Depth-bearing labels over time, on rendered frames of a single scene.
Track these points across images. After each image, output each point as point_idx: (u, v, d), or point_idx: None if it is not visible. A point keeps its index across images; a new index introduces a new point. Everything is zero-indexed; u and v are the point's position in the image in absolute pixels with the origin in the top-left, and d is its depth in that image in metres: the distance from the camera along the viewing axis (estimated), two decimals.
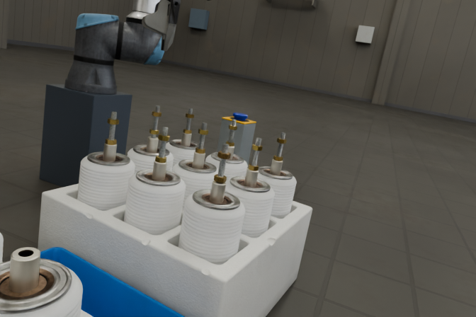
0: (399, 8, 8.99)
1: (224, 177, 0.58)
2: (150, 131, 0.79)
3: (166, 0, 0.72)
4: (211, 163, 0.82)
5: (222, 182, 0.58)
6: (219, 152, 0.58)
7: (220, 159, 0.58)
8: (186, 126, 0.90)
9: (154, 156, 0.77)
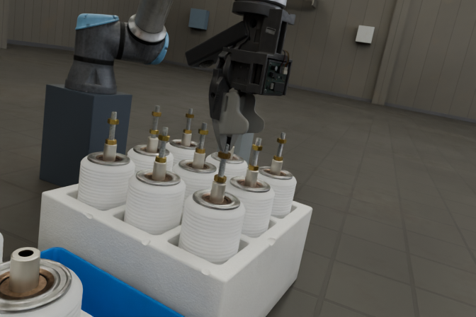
0: (399, 8, 8.99)
1: (224, 177, 0.58)
2: (150, 131, 0.79)
3: (249, 93, 0.57)
4: (211, 163, 0.82)
5: (222, 182, 0.58)
6: (219, 152, 0.58)
7: (220, 159, 0.58)
8: (186, 126, 0.90)
9: (154, 156, 0.77)
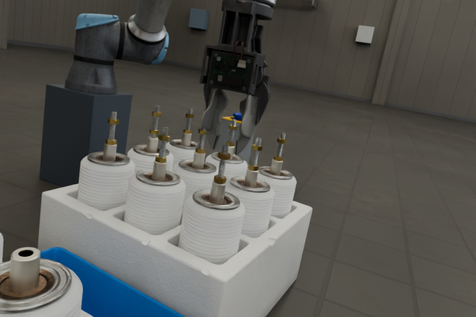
0: (399, 8, 8.99)
1: None
2: (150, 131, 0.79)
3: (251, 95, 0.55)
4: (211, 163, 0.82)
5: (223, 180, 0.60)
6: (228, 155, 0.58)
7: (223, 161, 0.58)
8: (186, 126, 0.90)
9: (154, 156, 0.77)
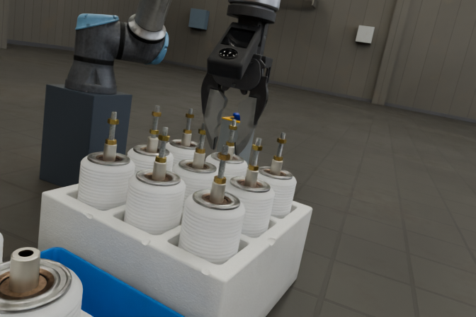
0: (399, 8, 8.99)
1: (215, 176, 0.59)
2: (150, 131, 0.79)
3: (220, 88, 0.58)
4: (211, 163, 0.82)
5: (214, 180, 0.59)
6: None
7: (225, 161, 0.59)
8: (186, 126, 0.90)
9: (154, 156, 0.77)
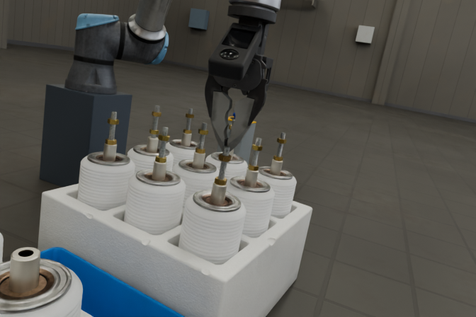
0: (399, 8, 8.99)
1: (217, 177, 0.58)
2: (150, 131, 0.79)
3: None
4: (211, 163, 0.82)
5: (217, 180, 0.59)
6: (229, 155, 0.58)
7: (227, 163, 0.58)
8: (186, 126, 0.90)
9: (154, 156, 0.77)
